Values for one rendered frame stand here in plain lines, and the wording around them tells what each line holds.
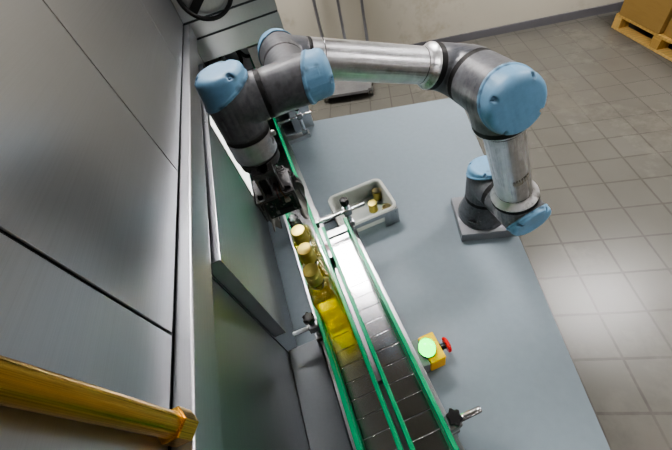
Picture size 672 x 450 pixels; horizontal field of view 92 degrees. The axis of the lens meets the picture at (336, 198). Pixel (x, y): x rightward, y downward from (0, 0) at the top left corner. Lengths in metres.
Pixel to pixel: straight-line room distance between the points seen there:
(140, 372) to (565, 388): 0.93
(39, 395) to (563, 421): 0.98
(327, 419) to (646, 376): 1.47
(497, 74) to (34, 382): 0.67
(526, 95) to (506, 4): 3.59
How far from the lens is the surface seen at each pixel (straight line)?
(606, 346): 2.00
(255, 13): 1.57
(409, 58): 0.70
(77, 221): 0.39
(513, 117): 0.68
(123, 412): 0.33
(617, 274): 2.20
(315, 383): 0.91
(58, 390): 0.29
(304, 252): 0.72
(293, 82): 0.49
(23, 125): 0.40
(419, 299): 1.08
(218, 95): 0.49
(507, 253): 1.19
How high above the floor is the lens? 1.74
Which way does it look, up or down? 46 degrees down
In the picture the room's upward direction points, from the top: 18 degrees counter-clockwise
